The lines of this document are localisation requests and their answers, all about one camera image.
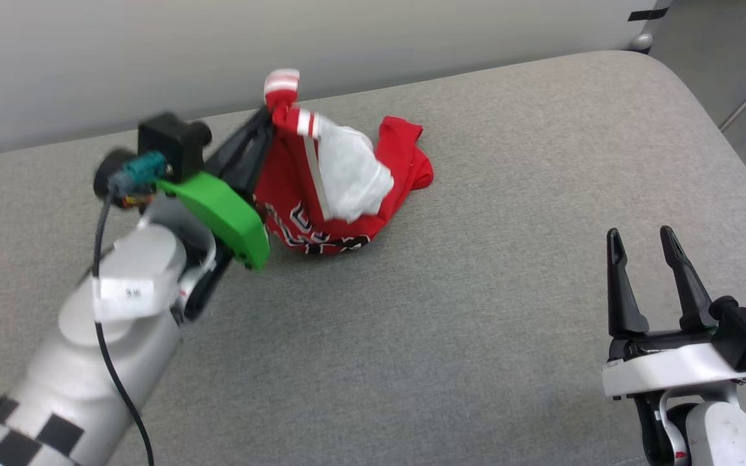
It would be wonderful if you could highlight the red white basketball jersey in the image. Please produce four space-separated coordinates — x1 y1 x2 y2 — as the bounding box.
253 68 435 256

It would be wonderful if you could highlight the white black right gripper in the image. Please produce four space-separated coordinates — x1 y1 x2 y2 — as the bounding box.
602 225 746 466

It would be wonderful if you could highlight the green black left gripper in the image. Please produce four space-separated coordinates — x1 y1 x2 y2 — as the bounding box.
156 107 275 324

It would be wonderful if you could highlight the teal left cable connector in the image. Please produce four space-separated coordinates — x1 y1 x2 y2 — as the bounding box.
109 153 168 198

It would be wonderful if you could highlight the grey fabric sofa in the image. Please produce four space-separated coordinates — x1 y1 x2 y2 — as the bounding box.
0 50 746 466

